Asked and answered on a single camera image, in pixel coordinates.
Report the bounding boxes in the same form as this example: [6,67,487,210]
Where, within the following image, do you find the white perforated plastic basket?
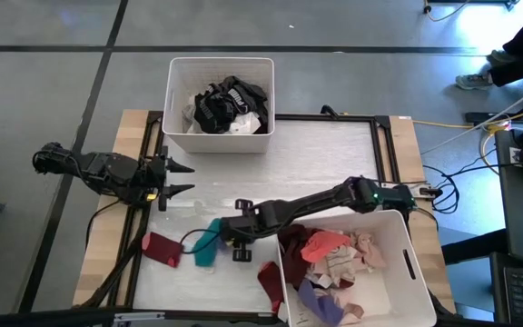
[274,209,439,327]
[162,56,276,154]

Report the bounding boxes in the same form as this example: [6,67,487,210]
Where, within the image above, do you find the maroon sock red toe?
[141,231,185,269]

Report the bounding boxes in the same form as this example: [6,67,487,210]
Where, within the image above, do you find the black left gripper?
[141,144,196,213]

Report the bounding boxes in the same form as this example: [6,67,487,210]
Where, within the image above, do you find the white and black clothes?
[218,74,271,134]

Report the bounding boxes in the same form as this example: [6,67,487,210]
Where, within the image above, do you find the black rig beam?
[0,306,290,327]

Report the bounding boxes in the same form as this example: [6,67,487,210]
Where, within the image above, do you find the white printed sock label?
[276,301,291,325]

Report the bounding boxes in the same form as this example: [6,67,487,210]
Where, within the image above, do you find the coral red garment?
[299,230,352,264]

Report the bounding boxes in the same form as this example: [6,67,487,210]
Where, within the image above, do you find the yellow cable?
[410,100,523,133]

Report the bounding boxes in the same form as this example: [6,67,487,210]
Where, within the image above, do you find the white cable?
[419,76,523,156]

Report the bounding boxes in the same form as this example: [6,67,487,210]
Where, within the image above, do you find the purple garment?
[296,278,345,327]

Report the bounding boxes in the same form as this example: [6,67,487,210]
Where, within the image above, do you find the teal sock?
[192,217,224,271]

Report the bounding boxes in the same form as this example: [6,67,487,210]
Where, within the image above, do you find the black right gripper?
[218,197,275,264]

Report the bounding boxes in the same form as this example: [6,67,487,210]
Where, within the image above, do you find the dark red sock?
[257,261,286,315]

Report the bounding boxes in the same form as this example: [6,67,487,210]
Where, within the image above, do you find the person's shoe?
[455,72,494,91]
[486,48,517,64]

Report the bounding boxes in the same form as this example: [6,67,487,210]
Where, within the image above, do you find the maroon garment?
[279,223,320,291]

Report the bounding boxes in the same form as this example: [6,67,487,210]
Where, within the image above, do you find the wooden table end board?
[387,114,457,315]
[72,107,152,308]

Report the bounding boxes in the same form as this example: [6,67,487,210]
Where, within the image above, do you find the beige garment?
[307,244,359,288]

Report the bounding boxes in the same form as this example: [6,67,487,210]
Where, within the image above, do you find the black table frame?
[124,110,415,319]

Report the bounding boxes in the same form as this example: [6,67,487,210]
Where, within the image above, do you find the grey garment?
[181,103,199,134]

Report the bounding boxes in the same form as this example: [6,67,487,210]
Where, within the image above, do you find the light pink garment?
[350,231,388,274]

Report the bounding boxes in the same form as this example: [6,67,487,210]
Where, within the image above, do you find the black coiled cable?
[422,161,461,215]

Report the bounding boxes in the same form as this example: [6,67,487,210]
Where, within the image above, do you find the black diagonal frame strut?
[78,217,148,311]

